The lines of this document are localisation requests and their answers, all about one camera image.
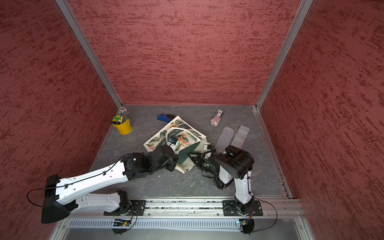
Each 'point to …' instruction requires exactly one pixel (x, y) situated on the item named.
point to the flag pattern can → (216, 118)
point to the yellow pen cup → (125, 128)
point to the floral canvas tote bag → (180, 135)
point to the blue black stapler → (165, 117)
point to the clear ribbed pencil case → (224, 139)
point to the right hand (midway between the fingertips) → (189, 158)
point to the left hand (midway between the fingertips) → (175, 159)
